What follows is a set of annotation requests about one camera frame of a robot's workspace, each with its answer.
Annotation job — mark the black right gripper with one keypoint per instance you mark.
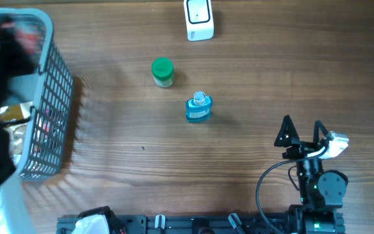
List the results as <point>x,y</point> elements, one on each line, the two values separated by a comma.
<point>306,147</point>

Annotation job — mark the blue Listerine mouthwash bottle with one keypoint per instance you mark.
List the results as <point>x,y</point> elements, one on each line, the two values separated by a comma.
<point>199,107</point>

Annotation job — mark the green lid jar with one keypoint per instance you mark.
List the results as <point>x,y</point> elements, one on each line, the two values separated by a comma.
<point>163,72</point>

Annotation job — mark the brown Pantree snack pouch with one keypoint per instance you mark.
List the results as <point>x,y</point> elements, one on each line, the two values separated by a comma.
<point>15,112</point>

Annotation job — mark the black red hex wrench pack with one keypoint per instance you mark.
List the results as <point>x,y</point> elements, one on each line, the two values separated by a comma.
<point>48,130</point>

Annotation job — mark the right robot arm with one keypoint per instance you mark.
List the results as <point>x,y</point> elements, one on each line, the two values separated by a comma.
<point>321,191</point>

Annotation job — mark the white barcode scanner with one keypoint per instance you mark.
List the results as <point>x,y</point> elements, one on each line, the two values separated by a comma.
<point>199,19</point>

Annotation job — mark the grey plastic mesh basket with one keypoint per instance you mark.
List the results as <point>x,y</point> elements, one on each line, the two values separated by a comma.
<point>48,90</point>

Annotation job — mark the clear wrapped snack bag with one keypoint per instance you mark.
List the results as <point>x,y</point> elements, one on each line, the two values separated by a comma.
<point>17,140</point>

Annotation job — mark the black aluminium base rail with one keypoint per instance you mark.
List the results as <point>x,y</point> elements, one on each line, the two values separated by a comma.
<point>141,224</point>

